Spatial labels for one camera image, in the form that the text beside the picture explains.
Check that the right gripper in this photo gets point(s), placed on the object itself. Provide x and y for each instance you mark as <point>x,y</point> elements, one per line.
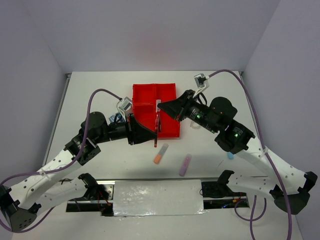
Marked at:
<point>175,107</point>

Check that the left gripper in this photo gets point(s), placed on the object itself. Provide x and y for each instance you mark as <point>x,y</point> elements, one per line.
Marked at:
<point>139,134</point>

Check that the red pen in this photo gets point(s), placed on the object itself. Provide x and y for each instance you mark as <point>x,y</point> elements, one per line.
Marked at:
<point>156,130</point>

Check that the blue pen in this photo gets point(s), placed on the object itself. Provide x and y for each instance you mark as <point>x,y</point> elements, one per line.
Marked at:
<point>159,125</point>

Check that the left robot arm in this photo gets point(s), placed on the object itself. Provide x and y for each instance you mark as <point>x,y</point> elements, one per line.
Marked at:
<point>21,203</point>

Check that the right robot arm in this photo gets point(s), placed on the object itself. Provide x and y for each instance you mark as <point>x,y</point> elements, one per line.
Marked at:
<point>287,186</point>

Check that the clear tape roll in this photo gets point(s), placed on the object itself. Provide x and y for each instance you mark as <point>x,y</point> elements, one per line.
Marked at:
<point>194,125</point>

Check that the blue white tape roll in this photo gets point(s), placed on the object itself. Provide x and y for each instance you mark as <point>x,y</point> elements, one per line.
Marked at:
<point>116,118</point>

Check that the orange highlighter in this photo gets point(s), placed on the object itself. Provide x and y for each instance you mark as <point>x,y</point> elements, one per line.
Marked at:
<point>161,153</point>

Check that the red four-compartment tray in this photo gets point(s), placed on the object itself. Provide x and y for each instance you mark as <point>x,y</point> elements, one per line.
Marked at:
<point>145,98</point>

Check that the purple highlighter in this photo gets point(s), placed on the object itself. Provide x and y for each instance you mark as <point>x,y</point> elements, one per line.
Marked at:
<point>185,165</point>

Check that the silver foil sheet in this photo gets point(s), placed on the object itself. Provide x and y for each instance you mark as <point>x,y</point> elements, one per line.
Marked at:
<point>157,198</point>

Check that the blue highlighter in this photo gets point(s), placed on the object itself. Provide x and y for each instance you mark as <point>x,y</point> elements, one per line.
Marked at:
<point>230,156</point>

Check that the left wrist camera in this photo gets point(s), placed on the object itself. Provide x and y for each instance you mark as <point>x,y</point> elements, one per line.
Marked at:
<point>125,107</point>

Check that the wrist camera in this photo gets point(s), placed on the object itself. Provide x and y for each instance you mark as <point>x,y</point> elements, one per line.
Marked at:
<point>125,107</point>
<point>202,84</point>

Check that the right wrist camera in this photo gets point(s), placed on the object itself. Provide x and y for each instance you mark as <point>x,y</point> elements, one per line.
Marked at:
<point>202,84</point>

